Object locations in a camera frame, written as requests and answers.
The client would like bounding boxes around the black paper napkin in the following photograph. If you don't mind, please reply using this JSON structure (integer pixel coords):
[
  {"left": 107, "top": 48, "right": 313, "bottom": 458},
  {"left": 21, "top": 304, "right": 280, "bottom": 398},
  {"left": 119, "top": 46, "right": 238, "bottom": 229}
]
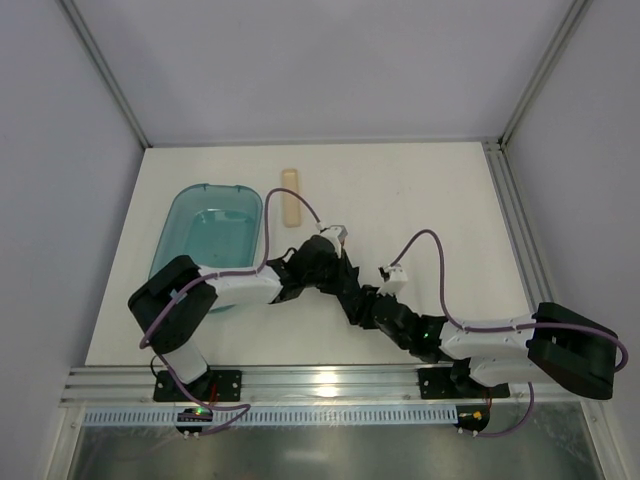
[{"left": 318, "top": 252, "right": 375, "bottom": 330}]

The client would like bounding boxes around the beige cutlery case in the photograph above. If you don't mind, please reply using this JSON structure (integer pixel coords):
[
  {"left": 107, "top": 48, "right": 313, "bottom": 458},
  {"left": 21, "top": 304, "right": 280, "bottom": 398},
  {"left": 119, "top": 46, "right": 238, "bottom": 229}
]
[{"left": 281, "top": 168, "right": 302, "bottom": 228}]

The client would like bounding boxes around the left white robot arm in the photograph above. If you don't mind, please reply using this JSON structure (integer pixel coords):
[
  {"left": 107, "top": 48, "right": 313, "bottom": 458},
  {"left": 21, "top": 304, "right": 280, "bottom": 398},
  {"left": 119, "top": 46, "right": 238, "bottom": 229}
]
[{"left": 127, "top": 227, "right": 345, "bottom": 386}]

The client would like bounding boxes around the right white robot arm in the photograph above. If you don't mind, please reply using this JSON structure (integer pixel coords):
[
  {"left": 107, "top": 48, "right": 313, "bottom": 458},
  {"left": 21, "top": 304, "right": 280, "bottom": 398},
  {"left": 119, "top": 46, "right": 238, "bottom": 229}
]
[{"left": 350, "top": 286, "right": 627, "bottom": 400}]

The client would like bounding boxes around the teal plastic basin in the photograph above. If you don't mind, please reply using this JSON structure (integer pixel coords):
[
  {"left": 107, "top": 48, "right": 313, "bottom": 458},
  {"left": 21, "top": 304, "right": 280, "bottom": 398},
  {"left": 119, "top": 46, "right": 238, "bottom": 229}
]
[{"left": 149, "top": 184, "right": 263, "bottom": 276}]

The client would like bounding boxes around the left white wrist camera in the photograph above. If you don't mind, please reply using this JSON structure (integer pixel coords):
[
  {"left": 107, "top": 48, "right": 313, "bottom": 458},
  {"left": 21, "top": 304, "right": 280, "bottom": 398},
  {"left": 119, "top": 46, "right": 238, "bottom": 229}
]
[{"left": 319, "top": 225, "right": 348, "bottom": 251}]

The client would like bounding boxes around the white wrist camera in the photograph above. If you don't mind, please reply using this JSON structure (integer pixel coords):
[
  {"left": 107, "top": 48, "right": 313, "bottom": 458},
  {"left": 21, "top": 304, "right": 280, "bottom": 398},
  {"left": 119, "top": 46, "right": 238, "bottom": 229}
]
[
  {"left": 319, "top": 225, "right": 348, "bottom": 251},
  {"left": 378, "top": 264, "right": 408, "bottom": 296}
]

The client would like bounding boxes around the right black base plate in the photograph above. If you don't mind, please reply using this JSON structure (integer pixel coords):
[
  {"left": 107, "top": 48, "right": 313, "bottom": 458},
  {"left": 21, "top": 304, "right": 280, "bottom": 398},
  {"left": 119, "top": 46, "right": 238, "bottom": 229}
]
[{"left": 417, "top": 362, "right": 510, "bottom": 400}]

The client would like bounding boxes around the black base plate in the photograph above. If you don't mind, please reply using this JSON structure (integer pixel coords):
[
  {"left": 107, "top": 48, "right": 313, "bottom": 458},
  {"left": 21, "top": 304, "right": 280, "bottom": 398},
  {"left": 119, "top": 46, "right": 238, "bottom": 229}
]
[
  {"left": 153, "top": 369, "right": 242, "bottom": 403},
  {"left": 417, "top": 362, "right": 510, "bottom": 400}
]

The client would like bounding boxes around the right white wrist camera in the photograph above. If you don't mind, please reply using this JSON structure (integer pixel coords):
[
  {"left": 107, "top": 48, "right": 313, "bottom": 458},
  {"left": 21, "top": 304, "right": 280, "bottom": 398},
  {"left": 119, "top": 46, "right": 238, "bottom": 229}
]
[{"left": 378, "top": 264, "right": 408, "bottom": 296}]

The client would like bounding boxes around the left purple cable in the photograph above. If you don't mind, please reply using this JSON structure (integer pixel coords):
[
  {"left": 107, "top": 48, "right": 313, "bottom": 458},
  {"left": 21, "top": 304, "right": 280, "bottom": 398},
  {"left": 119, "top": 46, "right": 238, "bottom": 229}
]
[{"left": 138, "top": 187, "right": 331, "bottom": 436}]

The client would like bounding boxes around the purple cable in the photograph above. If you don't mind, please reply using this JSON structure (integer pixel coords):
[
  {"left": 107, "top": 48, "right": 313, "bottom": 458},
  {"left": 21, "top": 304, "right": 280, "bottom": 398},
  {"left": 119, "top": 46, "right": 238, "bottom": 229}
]
[
  {"left": 389, "top": 228, "right": 630, "bottom": 440},
  {"left": 138, "top": 187, "right": 331, "bottom": 436}
]

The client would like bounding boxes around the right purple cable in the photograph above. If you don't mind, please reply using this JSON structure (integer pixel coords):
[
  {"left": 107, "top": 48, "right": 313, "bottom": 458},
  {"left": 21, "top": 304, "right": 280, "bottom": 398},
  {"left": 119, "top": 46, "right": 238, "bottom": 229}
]
[{"left": 389, "top": 228, "right": 630, "bottom": 440}]

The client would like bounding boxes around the aluminium front rail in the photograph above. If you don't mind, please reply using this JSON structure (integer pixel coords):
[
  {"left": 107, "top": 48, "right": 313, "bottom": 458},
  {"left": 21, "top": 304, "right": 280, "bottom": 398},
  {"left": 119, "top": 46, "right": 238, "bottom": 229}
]
[{"left": 59, "top": 363, "right": 607, "bottom": 407}]

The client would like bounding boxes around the aluminium rail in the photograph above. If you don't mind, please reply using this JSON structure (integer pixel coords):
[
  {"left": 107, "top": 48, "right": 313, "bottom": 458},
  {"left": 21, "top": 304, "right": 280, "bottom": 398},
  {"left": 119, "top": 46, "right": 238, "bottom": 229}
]
[
  {"left": 59, "top": 363, "right": 607, "bottom": 407},
  {"left": 482, "top": 139, "right": 557, "bottom": 311}
]

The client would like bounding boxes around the right side aluminium rail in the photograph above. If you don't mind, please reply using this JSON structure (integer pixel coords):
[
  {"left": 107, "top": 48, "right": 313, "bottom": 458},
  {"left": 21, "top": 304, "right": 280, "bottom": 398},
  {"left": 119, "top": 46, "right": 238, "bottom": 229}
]
[{"left": 482, "top": 139, "right": 557, "bottom": 311}]

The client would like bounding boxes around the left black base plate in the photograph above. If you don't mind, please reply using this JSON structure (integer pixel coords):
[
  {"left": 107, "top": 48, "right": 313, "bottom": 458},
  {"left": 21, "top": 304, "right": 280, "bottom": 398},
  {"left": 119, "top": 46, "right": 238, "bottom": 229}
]
[{"left": 153, "top": 369, "right": 242, "bottom": 403}]

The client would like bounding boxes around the white slotted cable duct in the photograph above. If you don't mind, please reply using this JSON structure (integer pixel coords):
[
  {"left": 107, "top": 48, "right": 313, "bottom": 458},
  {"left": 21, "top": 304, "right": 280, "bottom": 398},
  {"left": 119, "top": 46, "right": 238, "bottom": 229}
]
[{"left": 82, "top": 405, "right": 458, "bottom": 428}]

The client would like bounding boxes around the left aluminium frame post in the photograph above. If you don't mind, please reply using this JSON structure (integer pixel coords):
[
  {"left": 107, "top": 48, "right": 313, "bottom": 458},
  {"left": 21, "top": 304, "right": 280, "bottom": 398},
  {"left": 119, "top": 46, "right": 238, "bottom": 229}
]
[{"left": 56, "top": 0, "right": 152, "bottom": 150}]

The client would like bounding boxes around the aluminium frame post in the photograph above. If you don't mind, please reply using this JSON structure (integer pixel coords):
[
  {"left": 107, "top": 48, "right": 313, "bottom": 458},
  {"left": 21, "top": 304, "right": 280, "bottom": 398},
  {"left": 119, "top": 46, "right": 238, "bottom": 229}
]
[
  {"left": 499, "top": 0, "right": 593, "bottom": 149},
  {"left": 56, "top": 0, "right": 152, "bottom": 150}
]

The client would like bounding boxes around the right aluminium frame post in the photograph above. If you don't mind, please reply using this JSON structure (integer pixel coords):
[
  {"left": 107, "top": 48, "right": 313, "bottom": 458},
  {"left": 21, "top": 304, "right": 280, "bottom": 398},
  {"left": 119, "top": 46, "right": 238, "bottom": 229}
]
[{"left": 499, "top": 0, "right": 593, "bottom": 149}]

